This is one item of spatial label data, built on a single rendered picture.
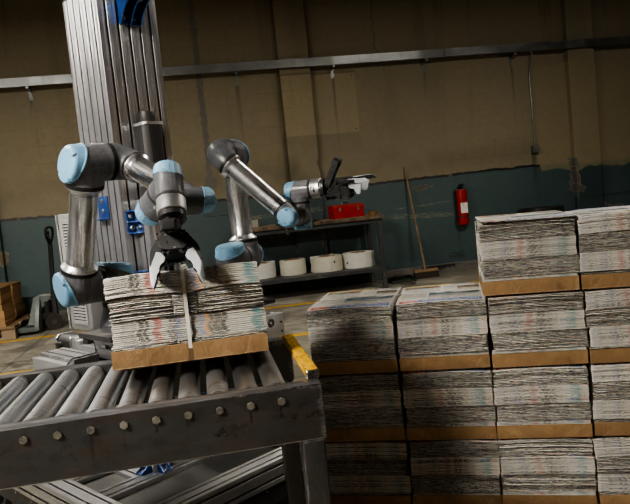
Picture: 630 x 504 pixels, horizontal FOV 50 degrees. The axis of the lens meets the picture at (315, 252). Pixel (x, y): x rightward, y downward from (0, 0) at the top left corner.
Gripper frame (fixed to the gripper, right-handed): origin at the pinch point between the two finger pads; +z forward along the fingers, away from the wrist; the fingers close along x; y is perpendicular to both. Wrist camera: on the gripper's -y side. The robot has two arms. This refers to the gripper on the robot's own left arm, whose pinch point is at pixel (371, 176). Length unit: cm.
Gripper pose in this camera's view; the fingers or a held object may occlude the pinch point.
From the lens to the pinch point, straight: 257.8
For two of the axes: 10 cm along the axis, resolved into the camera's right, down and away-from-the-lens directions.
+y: 1.4, 9.7, 2.0
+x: -3.1, 2.4, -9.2
